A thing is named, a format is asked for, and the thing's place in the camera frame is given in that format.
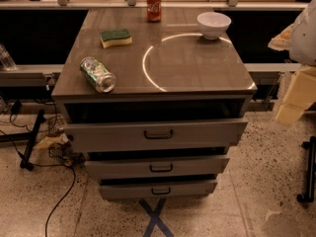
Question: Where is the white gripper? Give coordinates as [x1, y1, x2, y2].
[276, 65, 316, 125]

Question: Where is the green and yellow sponge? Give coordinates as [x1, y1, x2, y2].
[100, 29, 132, 48]

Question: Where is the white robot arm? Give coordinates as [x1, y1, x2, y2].
[268, 0, 316, 125]

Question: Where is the red cola can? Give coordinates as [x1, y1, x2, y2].
[147, 0, 162, 23]

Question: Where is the green soda can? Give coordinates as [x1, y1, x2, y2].
[80, 56, 116, 93]

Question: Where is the black wheeled stand base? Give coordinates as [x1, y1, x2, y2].
[296, 136, 316, 203]

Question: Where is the top grey drawer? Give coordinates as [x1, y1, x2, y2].
[64, 118, 248, 152]

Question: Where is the grey drawer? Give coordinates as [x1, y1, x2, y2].
[64, 118, 248, 152]
[99, 180, 217, 200]
[85, 155, 229, 180]

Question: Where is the middle grey drawer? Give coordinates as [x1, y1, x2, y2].
[85, 155, 229, 180]

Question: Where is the white bowl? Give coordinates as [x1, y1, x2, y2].
[197, 12, 231, 40]

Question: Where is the grey drawer cabinet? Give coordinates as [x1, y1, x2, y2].
[52, 8, 257, 186]

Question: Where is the bottom grey drawer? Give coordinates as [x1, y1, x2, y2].
[99, 180, 217, 200]

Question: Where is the black stand leg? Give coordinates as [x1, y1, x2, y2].
[20, 110, 45, 171]

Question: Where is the clear plastic bottle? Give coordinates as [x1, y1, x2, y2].
[0, 43, 17, 70]

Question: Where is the wire mesh basket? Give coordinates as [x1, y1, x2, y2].
[48, 115, 73, 166]

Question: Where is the black floor cable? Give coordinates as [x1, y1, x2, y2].
[0, 99, 77, 237]

